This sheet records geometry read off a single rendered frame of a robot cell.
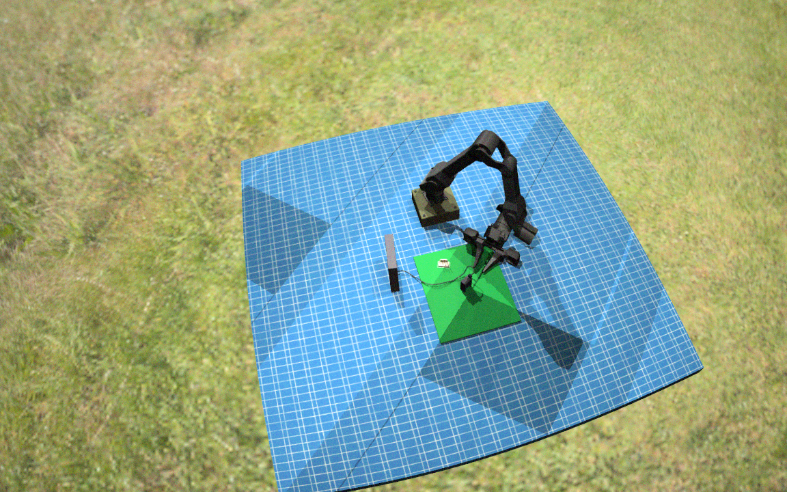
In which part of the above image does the green circuit board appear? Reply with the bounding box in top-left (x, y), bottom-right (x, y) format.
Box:
top-left (413, 243), bottom-right (521, 344)

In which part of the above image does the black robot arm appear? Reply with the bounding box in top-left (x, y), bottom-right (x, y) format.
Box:
top-left (419, 130), bottom-right (538, 245)

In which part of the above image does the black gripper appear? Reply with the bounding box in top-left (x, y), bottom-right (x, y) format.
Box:
top-left (463, 222), bottom-right (520, 273)

